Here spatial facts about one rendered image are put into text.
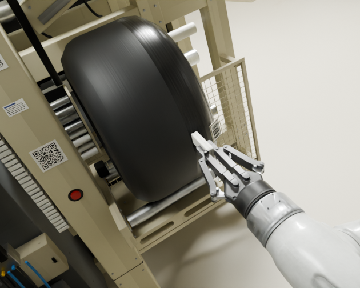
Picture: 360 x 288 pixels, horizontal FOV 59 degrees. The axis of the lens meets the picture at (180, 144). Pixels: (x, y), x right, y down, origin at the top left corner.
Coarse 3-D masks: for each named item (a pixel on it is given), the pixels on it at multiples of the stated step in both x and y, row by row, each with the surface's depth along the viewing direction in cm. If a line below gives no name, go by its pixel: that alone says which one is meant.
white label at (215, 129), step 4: (216, 120) 86; (212, 124) 85; (216, 124) 86; (212, 128) 85; (216, 128) 87; (212, 132) 86; (216, 132) 88; (220, 132) 89; (212, 136) 86; (216, 136) 88; (216, 140) 89
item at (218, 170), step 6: (204, 156) 67; (210, 156) 66; (210, 162) 65; (216, 162) 65; (210, 168) 67; (216, 168) 64; (222, 168) 64; (216, 174) 66; (222, 174) 62; (228, 174) 62; (222, 180) 64; (228, 180) 61; (234, 180) 60; (234, 186) 60
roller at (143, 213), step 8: (216, 176) 110; (192, 184) 108; (200, 184) 108; (176, 192) 106; (184, 192) 107; (160, 200) 105; (168, 200) 105; (176, 200) 107; (144, 208) 104; (152, 208) 104; (160, 208) 105; (128, 216) 103; (136, 216) 103; (144, 216) 103; (152, 216) 105; (136, 224) 103
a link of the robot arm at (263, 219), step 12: (276, 192) 54; (264, 204) 53; (276, 204) 52; (288, 204) 52; (252, 216) 53; (264, 216) 52; (276, 216) 51; (288, 216) 50; (252, 228) 55; (264, 228) 51; (264, 240) 52
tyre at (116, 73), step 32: (96, 32) 86; (128, 32) 83; (160, 32) 84; (64, 64) 85; (96, 64) 77; (128, 64) 77; (160, 64) 78; (96, 96) 76; (128, 96) 75; (160, 96) 77; (192, 96) 80; (96, 128) 81; (128, 128) 76; (160, 128) 78; (192, 128) 81; (128, 160) 79; (160, 160) 81; (192, 160) 87; (160, 192) 89
